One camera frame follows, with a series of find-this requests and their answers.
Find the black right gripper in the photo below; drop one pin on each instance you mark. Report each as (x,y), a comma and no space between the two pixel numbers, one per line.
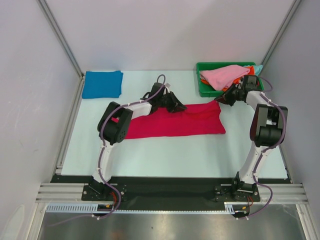
(230,93)

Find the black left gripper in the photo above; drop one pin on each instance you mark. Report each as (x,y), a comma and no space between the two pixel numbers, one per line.
(175,105)

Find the magenta t shirt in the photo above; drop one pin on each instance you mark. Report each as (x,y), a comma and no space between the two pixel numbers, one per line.
(197,119)

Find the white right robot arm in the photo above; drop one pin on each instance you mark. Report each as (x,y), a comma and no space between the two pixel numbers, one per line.
(267,130)

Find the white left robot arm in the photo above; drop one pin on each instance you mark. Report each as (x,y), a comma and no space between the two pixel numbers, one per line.
(114,125)

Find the green plastic bin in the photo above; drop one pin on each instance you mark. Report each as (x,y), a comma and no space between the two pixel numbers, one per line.
(214,78)

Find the orange t shirt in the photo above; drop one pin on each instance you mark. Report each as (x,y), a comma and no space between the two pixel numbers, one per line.
(250,70)

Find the light blue t shirt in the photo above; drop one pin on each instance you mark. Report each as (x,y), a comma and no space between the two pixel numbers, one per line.
(254,69)

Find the folded blue t shirt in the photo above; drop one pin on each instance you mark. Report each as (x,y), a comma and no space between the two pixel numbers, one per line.
(99,84)

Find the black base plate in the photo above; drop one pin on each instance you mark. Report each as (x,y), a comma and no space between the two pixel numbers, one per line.
(165,193)

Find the aluminium front rail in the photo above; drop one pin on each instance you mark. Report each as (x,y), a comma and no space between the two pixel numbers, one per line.
(73,192)

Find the right aluminium frame post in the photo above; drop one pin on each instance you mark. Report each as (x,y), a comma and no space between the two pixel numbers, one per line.
(294,7)

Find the aluminium frame post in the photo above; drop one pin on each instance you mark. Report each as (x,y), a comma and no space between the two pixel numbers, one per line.
(53,23)
(294,7)

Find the left aluminium frame post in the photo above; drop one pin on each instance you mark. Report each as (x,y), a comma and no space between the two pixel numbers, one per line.
(53,23)

